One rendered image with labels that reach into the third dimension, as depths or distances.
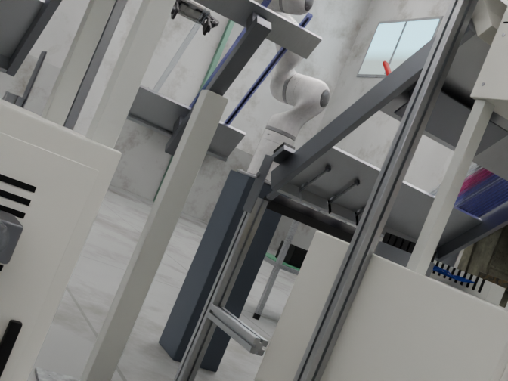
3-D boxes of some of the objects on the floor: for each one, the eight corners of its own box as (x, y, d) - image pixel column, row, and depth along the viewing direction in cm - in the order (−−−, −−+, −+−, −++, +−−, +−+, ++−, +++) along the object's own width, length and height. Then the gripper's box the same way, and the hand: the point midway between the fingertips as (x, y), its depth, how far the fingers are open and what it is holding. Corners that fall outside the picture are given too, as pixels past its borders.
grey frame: (162, 404, 203) (422, -217, 206) (365, 451, 241) (583, -74, 244) (251, 517, 155) (589, -296, 158) (487, 552, 193) (756, -102, 196)
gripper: (211, 21, 205) (213, 48, 191) (155, -8, 198) (153, 19, 185) (224, -2, 201) (227, 26, 187) (167, -31, 195) (167, -6, 181)
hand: (190, 20), depth 187 cm, fingers open, 8 cm apart
